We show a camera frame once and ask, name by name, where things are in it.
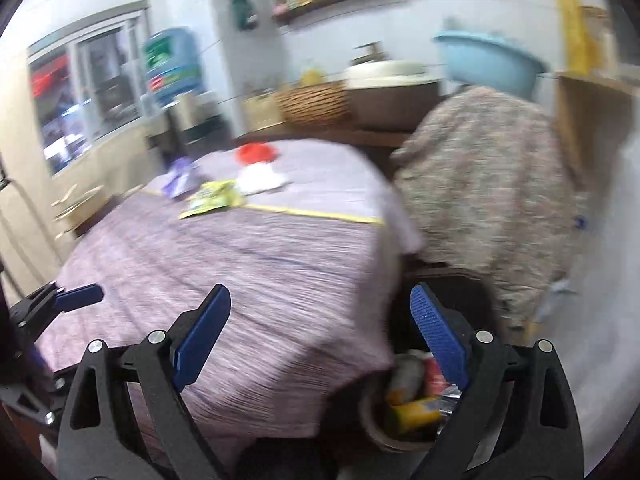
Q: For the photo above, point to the water dispenser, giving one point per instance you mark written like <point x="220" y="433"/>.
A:
<point x="192" y="120"/>

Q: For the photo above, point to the dark brown trash bin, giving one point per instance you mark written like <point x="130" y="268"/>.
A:
<point x="480" y="295"/>

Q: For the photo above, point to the cardboard box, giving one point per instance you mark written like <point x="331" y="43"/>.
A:
<point x="590" y="115"/>

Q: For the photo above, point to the floral patterned cloth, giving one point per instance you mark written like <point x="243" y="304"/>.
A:
<point x="490" y="185"/>

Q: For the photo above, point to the sliding glass window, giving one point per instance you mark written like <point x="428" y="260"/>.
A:
<point x="85" y="90"/>

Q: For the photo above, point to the white sink basin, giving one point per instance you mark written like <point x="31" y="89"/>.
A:
<point x="390" y="72"/>

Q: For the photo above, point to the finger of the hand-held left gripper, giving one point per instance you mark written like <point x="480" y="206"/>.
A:
<point x="80" y="296"/>

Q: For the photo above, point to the yellow-green snack packet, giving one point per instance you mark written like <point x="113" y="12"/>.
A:
<point x="212" y="199"/>

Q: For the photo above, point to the white sheet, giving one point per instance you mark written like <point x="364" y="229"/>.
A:
<point x="600" y="310"/>

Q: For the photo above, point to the brass faucet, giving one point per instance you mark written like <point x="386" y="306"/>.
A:
<point x="369" y="51"/>

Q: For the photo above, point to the purple snack packet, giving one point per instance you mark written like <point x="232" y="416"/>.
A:
<point x="179" y="177"/>

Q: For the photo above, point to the light blue cloth scrap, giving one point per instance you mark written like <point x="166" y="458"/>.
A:
<point x="561" y="286"/>

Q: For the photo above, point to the beige storage container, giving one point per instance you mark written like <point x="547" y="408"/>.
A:
<point x="262" y="112"/>

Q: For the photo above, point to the wicker basket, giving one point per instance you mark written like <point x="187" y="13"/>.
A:
<point x="312" y="105"/>

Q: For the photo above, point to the beige side cabinet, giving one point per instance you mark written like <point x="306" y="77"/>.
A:
<point x="30" y="220"/>

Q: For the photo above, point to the green wall holder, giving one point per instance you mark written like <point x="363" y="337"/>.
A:
<point x="242" y="10"/>

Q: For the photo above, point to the purple striped tablecloth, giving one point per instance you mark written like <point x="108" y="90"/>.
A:
<point x="225" y="260"/>

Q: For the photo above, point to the blue water jug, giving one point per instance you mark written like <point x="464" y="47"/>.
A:
<point x="175" y="65"/>

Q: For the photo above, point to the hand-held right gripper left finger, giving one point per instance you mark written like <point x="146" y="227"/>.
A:
<point x="200" y="340"/>

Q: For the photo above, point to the red crumpled wrapper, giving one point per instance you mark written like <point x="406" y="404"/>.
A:
<point x="256" y="153"/>

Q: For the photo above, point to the clear jar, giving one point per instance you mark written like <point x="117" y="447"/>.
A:
<point x="597" y="35"/>

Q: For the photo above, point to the light blue plastic basin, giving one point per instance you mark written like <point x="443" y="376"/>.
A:
<point x="490" y="65"/>

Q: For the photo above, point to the yellow packet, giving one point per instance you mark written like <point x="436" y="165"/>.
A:
<point x="417" y="412"/>

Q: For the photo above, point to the white crumpled tissue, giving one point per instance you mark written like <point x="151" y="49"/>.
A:
<point x="261" y="179"/>

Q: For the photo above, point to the tall yellow package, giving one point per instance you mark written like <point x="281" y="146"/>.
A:
<point x="570" y="25"/>

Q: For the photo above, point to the grey drink can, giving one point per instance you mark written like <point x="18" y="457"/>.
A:
<point x="404" y="377"/>

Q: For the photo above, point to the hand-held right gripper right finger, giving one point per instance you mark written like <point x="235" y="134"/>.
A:
<point x="440" y="335"/>

